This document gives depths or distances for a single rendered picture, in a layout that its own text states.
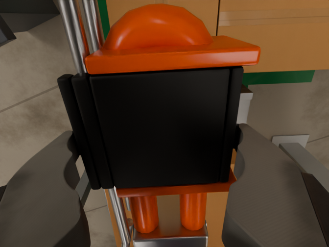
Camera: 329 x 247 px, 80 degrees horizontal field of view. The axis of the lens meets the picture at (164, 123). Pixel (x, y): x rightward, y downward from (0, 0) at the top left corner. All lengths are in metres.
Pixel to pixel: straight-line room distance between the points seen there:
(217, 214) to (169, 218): 0.52
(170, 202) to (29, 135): 1.75
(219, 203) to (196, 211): 0.50
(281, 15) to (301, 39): 0.13
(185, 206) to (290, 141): 1.80
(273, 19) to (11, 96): 1.65
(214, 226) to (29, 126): 1.53
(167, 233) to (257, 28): 0.81
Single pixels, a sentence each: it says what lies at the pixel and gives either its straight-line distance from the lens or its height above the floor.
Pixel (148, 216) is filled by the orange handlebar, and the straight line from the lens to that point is 0.17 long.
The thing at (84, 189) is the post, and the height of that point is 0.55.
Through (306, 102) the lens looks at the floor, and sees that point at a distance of 1.84.
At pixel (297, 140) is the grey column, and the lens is 1.97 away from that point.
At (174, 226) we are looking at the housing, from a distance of 0.19.
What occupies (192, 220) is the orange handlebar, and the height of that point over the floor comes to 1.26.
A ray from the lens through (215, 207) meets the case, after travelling 0.68.
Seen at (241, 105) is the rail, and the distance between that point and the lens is 0.90.
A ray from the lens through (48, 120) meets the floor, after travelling 1.74.
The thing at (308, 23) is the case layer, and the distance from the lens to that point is 0.98.
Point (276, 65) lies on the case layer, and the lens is 0.96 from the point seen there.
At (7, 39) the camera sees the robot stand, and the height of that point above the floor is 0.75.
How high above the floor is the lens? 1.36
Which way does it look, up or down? 61 degrees down
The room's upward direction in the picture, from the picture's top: 177 degrees clockwise
